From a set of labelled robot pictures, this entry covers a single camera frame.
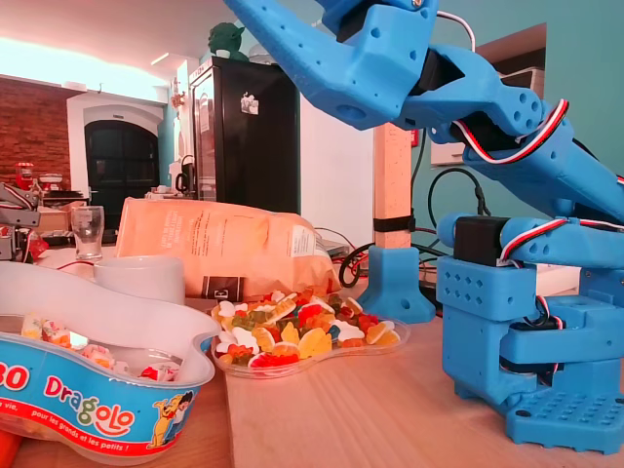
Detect white Haribo candy tub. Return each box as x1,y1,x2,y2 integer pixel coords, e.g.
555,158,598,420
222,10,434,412
0,262,221,468

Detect green Yoda figure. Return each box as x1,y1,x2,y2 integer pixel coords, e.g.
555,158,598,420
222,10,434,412
208,21,250,62

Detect black fridge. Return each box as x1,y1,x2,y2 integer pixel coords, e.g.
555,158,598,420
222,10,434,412
188,56,301,215

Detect black kettle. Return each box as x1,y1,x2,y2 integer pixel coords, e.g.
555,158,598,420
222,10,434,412
174,154,197,194

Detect orange chips bag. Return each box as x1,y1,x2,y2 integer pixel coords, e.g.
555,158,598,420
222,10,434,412
115,197,342,302

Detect dark arched door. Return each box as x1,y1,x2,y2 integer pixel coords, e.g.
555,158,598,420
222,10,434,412
85,120,161,230

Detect white mug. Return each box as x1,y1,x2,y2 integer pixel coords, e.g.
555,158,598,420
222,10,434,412
93,255,187,307

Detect clear drinking glass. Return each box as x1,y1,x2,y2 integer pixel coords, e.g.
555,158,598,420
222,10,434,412
70,205,106,262

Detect cardboard box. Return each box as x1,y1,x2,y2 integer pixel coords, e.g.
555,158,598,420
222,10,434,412
37,198,90,235

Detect clear plastic gummy tray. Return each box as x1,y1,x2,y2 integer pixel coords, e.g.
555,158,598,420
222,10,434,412
210,304,412,380

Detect wooden post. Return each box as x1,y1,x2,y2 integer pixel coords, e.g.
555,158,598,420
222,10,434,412
372,121,414,251

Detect thick black cable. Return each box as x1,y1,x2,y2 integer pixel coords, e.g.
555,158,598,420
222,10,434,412
427,168,491,230

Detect red black twisted cable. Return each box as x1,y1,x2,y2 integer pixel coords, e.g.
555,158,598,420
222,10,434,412
338,241,374,290

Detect blue post mount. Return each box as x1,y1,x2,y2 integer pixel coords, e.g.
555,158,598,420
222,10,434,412
358,245,437,325

